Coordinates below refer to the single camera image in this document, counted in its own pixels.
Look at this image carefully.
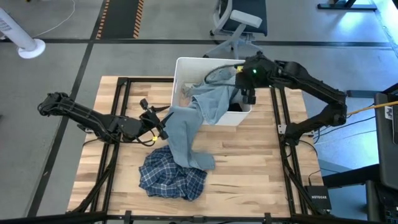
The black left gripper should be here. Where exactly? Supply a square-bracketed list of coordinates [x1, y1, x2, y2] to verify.
[138, 98, 175, 141]

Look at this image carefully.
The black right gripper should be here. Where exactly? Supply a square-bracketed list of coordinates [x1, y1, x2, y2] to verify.
[235, 53, 270, 106]

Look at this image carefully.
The light blue denim garment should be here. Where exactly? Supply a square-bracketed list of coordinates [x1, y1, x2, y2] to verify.
[164, 67, 242, 171]

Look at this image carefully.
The black garment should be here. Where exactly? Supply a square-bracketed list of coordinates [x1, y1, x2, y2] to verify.
[228, 102, 245, 113]

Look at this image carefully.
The blue plaid shirt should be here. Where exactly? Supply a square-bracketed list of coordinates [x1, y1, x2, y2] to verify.
[138, 145, 208, 202]

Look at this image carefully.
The white woven plastic basket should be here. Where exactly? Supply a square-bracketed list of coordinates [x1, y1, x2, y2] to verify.
[170, 57, 252, 127]

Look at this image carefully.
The white office chair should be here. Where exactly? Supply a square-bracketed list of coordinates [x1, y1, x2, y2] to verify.
[203, 0, 269, 60]

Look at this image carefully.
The striped black floor mat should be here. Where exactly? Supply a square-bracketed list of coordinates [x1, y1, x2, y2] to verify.
[95, 0, 146, 40]

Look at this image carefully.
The black desk foot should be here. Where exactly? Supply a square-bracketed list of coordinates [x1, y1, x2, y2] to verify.
[317, 0, 378, 11]
[346, 89, 379, 99]

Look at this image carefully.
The black desk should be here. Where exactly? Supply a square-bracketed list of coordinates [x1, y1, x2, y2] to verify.
[322, 83, 398, 224]

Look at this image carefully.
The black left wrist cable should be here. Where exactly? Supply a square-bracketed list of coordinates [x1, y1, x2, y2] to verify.
[133, 128, 157, 147]

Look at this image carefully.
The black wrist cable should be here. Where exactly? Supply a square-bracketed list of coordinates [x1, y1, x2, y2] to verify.
[133, 128, 157, 147]
[203, 63, 246, 87]

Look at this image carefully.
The black aluminium table frame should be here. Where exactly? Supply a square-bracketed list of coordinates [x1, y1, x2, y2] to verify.
[67, 76, 326, 224]

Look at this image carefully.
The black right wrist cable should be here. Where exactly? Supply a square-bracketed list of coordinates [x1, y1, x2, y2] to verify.
[203, 63, 246, 87]

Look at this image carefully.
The yellow cable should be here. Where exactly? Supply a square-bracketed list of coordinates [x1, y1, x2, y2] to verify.
[346, 100, 398, 116]

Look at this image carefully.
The black Netgear network switch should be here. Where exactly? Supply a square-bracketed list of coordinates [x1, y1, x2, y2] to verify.
[303, 185, 333, 211]

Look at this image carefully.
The white floor cable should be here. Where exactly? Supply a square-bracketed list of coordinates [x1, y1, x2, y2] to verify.
[32, 0, 77, 39]

